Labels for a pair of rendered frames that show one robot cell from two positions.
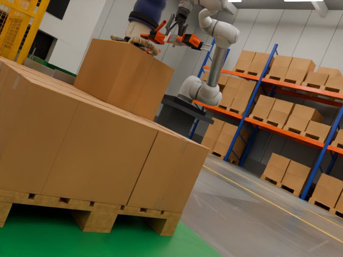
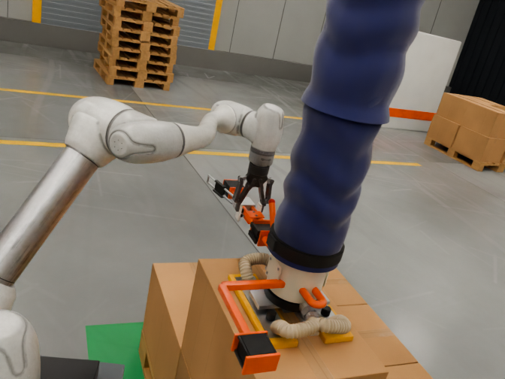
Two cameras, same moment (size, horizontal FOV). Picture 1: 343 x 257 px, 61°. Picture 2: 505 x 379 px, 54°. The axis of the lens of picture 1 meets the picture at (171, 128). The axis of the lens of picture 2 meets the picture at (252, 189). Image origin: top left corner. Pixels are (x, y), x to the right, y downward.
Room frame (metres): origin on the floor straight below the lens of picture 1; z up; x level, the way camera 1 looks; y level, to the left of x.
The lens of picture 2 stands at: (3.51, 0.67, 1.85)
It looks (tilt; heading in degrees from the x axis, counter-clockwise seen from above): 22 degrees down; 196
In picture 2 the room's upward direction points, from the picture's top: 13 degrees clockwise
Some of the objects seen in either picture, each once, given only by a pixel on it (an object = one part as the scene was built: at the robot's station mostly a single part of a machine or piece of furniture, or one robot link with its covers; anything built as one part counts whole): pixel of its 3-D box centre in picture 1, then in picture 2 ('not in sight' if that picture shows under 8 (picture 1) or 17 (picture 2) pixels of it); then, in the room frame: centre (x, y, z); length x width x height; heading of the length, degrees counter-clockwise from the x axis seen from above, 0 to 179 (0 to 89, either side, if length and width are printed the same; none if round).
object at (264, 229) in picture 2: (156, 37); (265, 232); (2.00, 0.33, 1.08); 0.10 x 0.08 x 0.06; 132
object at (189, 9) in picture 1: (185, 6); (261, 156); (1.89, 0.23, 1.30); 0.09 x 0.09 x 0.06
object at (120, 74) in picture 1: (121, 78); (269, 358); (2.19, 0.49, 0.74); 0.60 x 0.40 x 0.40; 41
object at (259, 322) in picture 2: not in sight; (261, 304); (2.25, 0.43, 0.97); 0.34 x 0.10 x 0.05; 42
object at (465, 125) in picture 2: not in sight; (480, 131); (-5.20, 1.78, 0.45); 1.21 x 1.02 x 0.90; 45
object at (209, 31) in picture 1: (209, 26); (141, 140); (2.42, 0.05, 1.42); 0.18 x 0.14 x 0.13; 163
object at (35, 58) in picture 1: (23, 55); not in sight; (3.45, 1.94, 0.60); 1.60 x 0.11 x 0.09; 41
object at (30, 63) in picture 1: (21, 65); not in sight; (3.14, 1.75, 0.50); 2.31 x 0.05 x 0.19; 41
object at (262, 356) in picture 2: not in sight; (255, 352); (2.58, 0.51, 1.07); 0.09 x 0.08 x 0.05; 132
